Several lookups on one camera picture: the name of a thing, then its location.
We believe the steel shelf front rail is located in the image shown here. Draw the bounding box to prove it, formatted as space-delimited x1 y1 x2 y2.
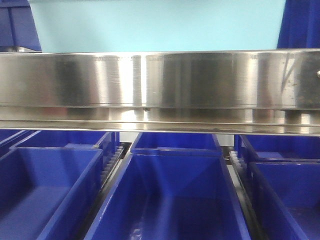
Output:
0 49 320 136

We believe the right rear lower blue bin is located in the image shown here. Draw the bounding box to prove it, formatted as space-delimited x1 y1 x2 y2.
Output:
234 135 320 163

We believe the centre rear lower blue bin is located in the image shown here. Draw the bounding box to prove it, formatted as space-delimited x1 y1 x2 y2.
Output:
130 132 223 156

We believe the left rear lower blue bin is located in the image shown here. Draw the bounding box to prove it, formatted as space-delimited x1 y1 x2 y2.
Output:
10 130 120 159

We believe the blue bin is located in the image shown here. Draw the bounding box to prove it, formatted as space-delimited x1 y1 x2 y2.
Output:
85 154 250 240
10 130 120 159
130 132 223 156
0 147 103 240
249 162 320 240
234 135 320 163

